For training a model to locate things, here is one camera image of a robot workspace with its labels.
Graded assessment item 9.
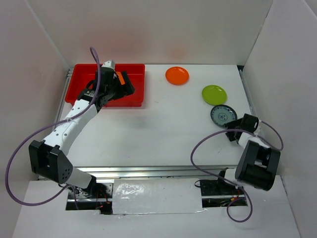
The orange plate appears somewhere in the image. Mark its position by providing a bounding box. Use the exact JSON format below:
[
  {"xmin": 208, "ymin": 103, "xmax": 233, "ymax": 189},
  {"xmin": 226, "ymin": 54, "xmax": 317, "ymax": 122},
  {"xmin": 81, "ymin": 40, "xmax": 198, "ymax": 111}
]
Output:
[
  {"xmin": 116, "ymin": 72, "xmax": 125, "ymax": 85},
  {"xmin": 165, "ymin": 66, "xmax": 189, "ymax": 85}
]

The blue white patterned plate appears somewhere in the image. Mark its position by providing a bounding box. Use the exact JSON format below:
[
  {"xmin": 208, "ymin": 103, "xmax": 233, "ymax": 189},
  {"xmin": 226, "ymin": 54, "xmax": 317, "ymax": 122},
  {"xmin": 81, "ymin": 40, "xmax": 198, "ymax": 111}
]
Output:
[{"xmin": 210, "ymin": 105, "xmax": 238, "ymax": 128}]

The green plate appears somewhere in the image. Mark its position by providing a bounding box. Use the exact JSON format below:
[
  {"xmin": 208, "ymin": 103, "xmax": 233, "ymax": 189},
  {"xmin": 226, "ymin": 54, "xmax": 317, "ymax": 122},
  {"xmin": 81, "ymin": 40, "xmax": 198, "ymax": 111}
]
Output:
[{"xmin": 202, "ymin": 85, "xmax": 227, "ymax": 105}]

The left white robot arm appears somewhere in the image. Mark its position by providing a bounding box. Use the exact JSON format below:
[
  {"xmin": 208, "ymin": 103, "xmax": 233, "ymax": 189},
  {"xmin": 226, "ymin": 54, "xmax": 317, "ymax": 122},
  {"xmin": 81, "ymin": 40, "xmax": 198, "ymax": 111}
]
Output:
[{"xmin": 29, "ymin": 66, "xmax": 135, "ymax": 198}]

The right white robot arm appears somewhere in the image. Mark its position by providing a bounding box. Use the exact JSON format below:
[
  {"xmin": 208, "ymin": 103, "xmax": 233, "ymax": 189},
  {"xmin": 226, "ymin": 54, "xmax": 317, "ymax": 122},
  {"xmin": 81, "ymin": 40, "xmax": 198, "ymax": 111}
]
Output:
[{"xmin": 223, "ymin": 114, "xmax": 280, "ymax": 191}]

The red plastic bin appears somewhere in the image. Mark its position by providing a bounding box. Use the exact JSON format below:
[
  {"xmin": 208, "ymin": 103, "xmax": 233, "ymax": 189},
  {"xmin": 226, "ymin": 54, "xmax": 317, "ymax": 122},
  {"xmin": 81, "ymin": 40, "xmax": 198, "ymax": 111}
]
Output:
[{"xmin": 65, "ymin": 63, "xmax": 145, "ymax": 107}]

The white foil cover plate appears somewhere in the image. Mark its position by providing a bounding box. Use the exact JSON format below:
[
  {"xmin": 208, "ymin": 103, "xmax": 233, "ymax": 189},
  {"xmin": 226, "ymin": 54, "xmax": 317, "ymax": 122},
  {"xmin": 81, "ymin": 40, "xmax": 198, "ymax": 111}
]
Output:
[{"xmin": 112, "ymin": 178, "xmax": 204, "ymax": 215}]

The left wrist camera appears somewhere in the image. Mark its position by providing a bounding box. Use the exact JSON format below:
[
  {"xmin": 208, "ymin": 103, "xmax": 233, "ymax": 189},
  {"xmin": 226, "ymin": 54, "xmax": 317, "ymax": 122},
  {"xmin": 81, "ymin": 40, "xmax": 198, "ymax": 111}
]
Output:
[{"xmin": 102, "ymin": 59, "xmax": 115, "ymax": 70}]

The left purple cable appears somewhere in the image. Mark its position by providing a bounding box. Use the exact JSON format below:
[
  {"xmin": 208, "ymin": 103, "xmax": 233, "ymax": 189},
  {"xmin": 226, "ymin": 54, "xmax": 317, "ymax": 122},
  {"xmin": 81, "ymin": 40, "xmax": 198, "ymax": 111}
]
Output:
[{"xmin": 4, "ymin": 46, "xmax": 102, "ymax": 211}]

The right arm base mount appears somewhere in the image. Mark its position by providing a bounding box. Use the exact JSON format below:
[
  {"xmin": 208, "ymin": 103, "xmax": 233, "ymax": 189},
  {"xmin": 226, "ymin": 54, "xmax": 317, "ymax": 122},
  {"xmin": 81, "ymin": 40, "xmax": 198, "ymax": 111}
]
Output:
[{"xmin": 194, "ymin": 178, "xmax": 247, "ymax": 208}]

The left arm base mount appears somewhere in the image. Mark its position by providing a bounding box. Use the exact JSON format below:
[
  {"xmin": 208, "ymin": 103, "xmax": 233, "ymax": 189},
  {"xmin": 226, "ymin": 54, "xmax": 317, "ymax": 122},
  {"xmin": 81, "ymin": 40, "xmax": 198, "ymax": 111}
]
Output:
[{"xmin": 65, "ymin": 182, "xmax": 113, "ymax": 215}]

